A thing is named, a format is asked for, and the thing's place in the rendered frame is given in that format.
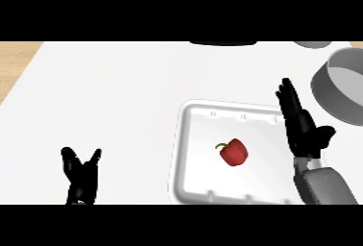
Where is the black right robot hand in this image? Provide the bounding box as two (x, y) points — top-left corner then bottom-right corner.
(275, 77), (338, 160)

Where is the red bell pepper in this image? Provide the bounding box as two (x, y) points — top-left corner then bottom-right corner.
(214, 137), (250, 167)

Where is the grey round object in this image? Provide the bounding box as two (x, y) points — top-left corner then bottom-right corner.
(292, 40), (335, 50)

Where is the black object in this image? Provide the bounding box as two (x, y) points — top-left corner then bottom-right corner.
(189, 40), (259, 47)

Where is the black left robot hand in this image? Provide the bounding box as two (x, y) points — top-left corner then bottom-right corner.
(59, 146), (104, 206)

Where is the grey metal pot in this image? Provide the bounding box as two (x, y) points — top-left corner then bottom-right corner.
(309, 47), (363, 127)

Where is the white foam tray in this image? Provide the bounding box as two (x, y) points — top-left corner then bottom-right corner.
(167, 99), (309, 206)

